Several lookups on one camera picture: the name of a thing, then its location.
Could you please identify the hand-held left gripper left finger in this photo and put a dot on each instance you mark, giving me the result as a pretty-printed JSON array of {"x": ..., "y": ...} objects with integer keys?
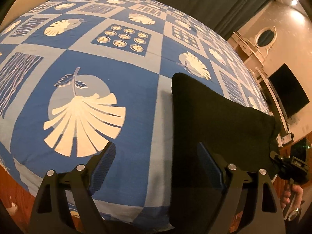
[{"x": 103, "y": 165}]

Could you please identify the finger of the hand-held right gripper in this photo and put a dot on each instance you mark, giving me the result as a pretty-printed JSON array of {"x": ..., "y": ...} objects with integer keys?
[{"x": 276, "y": 156}]

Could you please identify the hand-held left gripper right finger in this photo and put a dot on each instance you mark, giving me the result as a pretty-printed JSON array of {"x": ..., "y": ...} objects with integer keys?
[{"x": 209, "y": 168}]

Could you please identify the black pants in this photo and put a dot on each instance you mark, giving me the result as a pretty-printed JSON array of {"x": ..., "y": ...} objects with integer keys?
[{"x": 219, "y": 117}]

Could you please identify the person's right hand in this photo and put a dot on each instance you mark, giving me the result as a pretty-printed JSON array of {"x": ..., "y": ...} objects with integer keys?
[{"x": 293, "y": 197}]

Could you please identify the silver wristwatch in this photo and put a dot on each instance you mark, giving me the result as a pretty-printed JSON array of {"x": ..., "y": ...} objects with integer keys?
[{"x": 295, "y": 214}]

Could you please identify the black flat television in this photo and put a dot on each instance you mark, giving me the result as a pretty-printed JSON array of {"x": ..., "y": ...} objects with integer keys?
[{"x": 288, "y": 90}]

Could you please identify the blue patterned bedsheet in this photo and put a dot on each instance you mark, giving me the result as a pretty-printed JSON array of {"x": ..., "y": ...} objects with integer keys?
[{"x": 97, "y": 61}]

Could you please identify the white vanity with oval mirror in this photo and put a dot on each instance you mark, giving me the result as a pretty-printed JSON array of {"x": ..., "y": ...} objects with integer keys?
[{"x": 251, "y": 51}]

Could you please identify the glowing ceiling lamp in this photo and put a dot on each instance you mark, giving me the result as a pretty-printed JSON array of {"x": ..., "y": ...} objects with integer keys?
[{"x": 294, "y": 2}]

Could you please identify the dark green curtain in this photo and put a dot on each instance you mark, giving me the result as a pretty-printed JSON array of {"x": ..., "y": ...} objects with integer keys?
[{"x": 207, "y": 2}]

